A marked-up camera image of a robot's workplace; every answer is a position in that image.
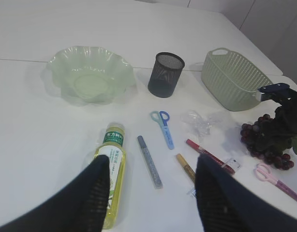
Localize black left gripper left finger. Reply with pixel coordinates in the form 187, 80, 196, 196
0, 155, 110, 232

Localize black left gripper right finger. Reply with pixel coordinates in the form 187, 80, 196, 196
195, 155, 297, 232

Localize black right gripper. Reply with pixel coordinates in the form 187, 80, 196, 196
272, 88, 297, 108

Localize purple grape bunch with leaves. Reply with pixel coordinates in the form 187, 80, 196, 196
240, 94, 297, 171

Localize yellow tea bottle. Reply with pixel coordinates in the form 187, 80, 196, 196
94, 122, 126, 230

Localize clear plastic sheet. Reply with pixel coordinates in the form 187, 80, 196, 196
180, 110, 222, 143

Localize red glitter pen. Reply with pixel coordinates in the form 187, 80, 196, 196
186, 139, 235, 175

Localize gold glitter pen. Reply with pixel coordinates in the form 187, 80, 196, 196
176, 154, 195, 183

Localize green woven plastic basket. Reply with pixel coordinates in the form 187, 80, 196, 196
201, 48, 273, 112

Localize silver glitter pen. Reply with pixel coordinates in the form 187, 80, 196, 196
137, 135, 163, 189

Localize black mesh pen holder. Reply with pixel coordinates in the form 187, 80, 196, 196
148, 52, 185, 98

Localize green wavy glass plate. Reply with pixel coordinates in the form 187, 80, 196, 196
41, 46, 137, 106

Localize pink capped scissors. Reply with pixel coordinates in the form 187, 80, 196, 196
254, 163, 297, 202

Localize blue capped scissors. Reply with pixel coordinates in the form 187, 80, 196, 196
150, 111, 175, 150

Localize silver blue wrist camera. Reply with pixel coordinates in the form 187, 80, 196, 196
255, 83, 290, 102

